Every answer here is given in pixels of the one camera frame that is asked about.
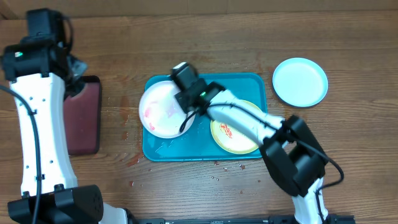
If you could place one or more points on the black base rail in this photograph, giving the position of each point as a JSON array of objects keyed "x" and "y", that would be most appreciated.
[{"x": 280, "y": 219}]

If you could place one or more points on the black tray with red water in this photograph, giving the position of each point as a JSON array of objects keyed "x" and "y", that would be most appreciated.
[{"x": 82, "y": 118}]

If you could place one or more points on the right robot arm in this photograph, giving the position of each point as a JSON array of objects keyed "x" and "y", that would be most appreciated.
[{"x": 293, "y": 157}]

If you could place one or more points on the teal plastic serving tray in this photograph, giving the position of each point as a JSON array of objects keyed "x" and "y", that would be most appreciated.
[{"x": 197, "y": 143}]

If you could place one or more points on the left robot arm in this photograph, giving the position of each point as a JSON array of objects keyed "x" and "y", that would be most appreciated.
[{"x": 37, "y": 73}]

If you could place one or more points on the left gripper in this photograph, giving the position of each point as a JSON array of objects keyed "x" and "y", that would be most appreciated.
[{"x": 82, "y": 67}]

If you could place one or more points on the light blue plate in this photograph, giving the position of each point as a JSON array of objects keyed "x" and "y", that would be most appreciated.
[{"x": 300, "y": 82}]

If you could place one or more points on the yellow-green rimmed plate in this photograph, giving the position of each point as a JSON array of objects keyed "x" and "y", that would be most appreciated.
[{"x": 230, "y": 139}]

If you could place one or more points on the white plate with red stain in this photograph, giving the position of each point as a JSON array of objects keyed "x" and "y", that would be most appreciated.
[{"x": 160, "y": 113}]

